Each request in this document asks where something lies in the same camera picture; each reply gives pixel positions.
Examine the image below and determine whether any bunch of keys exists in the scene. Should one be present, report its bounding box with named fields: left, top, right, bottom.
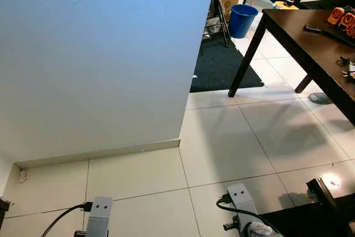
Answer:
left=337, top=57, right=355, bottom=79

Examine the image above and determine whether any black cabinet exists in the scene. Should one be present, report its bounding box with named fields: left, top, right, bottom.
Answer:
left=0, top=197, right=12, bottom=216

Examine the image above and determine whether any black glossy low stand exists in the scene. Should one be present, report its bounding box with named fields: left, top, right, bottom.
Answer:
left=258, top=178, right=355, bottom=237

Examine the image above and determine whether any round metal floor drain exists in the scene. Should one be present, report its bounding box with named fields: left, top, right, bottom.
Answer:
left=308, top=93, right=333, bottom=105

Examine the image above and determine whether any dark grey floor rug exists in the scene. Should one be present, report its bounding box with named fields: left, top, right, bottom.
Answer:
left=190, top=29, right=265, bottom=93

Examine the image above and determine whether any dark brown wooden table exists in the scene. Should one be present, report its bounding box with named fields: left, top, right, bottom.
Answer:
left=228, top=8, right=355, bottom=125

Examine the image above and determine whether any blue plastic bucket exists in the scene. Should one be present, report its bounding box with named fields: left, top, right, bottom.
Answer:
left=229, top=4, right=259, bottom=39

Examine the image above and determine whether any black flat tray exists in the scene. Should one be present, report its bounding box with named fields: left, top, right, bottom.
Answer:
left=324, top=26, right=355, bottom=48

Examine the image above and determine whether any yellow device with blue light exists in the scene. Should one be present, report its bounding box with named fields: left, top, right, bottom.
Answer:
left=273, top=0, right=300, bottom=10

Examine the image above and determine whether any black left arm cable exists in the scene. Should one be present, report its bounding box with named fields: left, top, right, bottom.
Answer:
left=42, top=202, right=93, bottom=237

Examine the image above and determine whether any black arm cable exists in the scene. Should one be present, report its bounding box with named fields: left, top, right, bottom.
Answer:
left=216, top=193, right=281, bottom=237
left=42, top=202, right=93, bottom=237

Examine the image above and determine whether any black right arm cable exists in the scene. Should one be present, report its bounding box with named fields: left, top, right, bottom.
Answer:
left=216, top=193, right=281, bottom=237

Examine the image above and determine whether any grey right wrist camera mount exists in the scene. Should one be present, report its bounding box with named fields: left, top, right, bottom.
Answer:
left=226, top=183, right=259, bottom=236

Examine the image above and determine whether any black frame folding chair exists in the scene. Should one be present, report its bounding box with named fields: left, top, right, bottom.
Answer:
left=202, top=0, right=231, bottom=48

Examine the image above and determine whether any black handled tool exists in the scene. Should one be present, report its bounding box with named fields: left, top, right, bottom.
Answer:
left=303, top=25, right=325, bottom=34

